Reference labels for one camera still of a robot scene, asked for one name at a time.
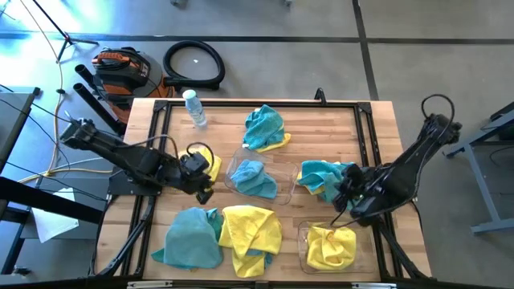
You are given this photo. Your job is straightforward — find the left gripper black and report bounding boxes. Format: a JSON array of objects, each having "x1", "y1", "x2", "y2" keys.
[{"x1": 173, "y1": 174, "x2": 214, "y2": 205}]

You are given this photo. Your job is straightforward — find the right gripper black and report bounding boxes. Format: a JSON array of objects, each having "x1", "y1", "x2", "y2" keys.
[{"x1": 332, "y1": 178, "x2": 386, "y2": 220}]

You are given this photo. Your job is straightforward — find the yellow microfiber towel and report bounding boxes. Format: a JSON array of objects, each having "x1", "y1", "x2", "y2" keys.
[
  {"x1": 255, "y1": 132, "x2": 292, "y2": 154},
  {"x1": 296, "y1": 172, "x2": 323, "y2": 197},
  {"x1": 177, "y1": 145, "x2": 222, "y2": 185},
  {"x1": 218, "y1": 205, "x2": 284, "y2": 279}
]

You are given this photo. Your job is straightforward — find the clear bin with yellow cloths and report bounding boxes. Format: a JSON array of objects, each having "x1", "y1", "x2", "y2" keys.
[{"x1": 306, "y1": 225, "x2": 357, "y2": 271}]

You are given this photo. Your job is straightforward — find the clear plastic water bottle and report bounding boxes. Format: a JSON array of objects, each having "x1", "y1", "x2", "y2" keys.
[{"x1": 182, "y1": 88, "x2": 209, "y2": 130}]

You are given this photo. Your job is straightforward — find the dark grey cabinet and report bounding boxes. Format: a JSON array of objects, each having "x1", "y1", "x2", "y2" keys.
[{"x1": 19, "y1": 172, "x2": 112, "y2": 242}]

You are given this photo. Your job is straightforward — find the black vacuum wand tube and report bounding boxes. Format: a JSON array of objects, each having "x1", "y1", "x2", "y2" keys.
[
  {"x1": 74, "y1": 63, "x2": 106, "y2": 97},
  {"x1": 72, "y1": 82, "x2": 129, "y2": 136}
]

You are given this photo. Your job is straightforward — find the orange black shop vacuum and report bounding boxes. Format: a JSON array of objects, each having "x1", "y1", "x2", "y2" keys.
[{"x1": 91, "y1": 46, "x2": 176, "y2": 124}]

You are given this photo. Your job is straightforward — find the white paper sheet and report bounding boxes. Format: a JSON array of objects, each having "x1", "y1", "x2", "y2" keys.
[{"x1": 31, "y1": 187, "x2": 80, "y2": 244}]

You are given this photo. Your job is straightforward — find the grey side table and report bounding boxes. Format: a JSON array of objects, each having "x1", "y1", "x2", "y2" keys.
[{"x1": 0, "y1": 86, "x2": 42, "y2": 162}]

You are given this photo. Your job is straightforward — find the black tripod stand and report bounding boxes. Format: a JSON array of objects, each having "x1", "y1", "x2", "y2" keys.
[{"x1": 31, "y1": 0, "x2": 100, "y2": 63}]

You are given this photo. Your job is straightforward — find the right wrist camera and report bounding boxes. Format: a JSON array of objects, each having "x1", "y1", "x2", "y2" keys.
[{"x1": 340, "y1": 162, "x2": 366, "y2": 189}]

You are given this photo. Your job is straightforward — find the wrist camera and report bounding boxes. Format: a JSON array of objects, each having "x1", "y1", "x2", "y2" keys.
[
  {"x1": 340, "y1": 162, "x2": 366, "y2": 189},
  {"x1": 179, "y1": 151, "x2": 209, "y2": 177}
]

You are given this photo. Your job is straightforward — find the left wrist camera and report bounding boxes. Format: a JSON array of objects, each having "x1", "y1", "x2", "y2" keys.
[{"x1": 179, "y1": 151, "x2": 209, "y2": 177}]

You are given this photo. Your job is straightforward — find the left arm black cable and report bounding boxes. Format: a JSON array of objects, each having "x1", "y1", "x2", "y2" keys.
[{"x1": 120, "y1": 134, "x2": 216, "y2": 162}]

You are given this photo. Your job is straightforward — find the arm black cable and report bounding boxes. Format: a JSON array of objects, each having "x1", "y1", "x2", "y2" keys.
[
  {"x1": 329, "y1": 93, "x2": 457, "y2": 229},
  {"x1": 120, "y1": 134, "x2": 216, "y2": 162}
]

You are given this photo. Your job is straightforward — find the black aluminium table frame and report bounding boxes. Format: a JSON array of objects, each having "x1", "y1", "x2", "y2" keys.
[{"x1": 90, "y1": 98, "x2": 431, "y2": 281}]

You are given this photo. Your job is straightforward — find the grey metal cart frame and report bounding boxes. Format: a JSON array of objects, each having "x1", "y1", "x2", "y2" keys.
[{"x1": 443, "y1": 102, "x2": 514, "y2": 236}]

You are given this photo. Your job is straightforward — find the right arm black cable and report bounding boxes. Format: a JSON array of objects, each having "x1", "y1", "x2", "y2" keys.
[{"x1": 329, "y1": 93, "x2": 457, "y2": 229}]

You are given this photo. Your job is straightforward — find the black vacuum hose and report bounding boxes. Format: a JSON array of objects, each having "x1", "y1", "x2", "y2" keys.
[{"x1": 162, "y1": 39, "x2": 226, "y2": 92}]

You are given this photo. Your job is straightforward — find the yellow extension cable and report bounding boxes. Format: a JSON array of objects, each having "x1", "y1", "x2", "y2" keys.
[{"x1": 18, "y1": 0, "x2": 114, "y2": 185}]

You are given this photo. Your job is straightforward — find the black desk frame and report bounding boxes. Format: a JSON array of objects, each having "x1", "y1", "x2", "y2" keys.
[{"x1": 0, "y1": 176, "x2": 104, "y2": 277}]

